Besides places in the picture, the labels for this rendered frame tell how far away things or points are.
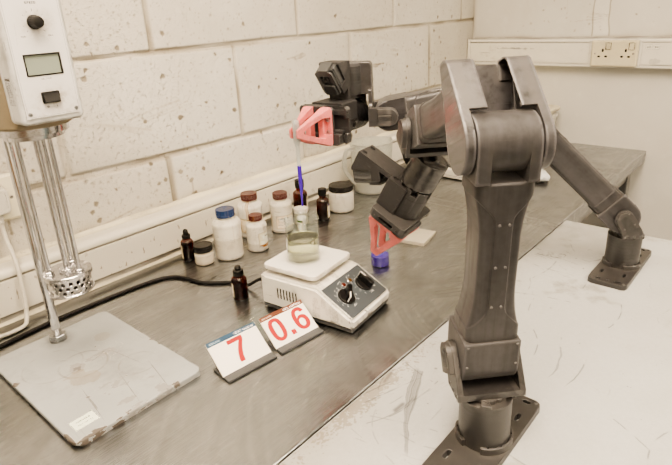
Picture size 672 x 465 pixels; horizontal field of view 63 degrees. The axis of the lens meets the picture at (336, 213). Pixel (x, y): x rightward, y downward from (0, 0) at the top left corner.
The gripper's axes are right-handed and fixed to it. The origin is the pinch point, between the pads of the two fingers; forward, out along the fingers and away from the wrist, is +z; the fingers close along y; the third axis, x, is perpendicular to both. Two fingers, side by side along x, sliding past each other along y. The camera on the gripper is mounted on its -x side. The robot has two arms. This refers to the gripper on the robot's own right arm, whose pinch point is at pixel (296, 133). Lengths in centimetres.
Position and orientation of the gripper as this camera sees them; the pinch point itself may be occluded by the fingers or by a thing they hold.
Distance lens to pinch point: 94.4
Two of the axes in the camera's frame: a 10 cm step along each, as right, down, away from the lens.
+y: 8.3, 1.5, -5.4
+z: -5.6, 3.2, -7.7
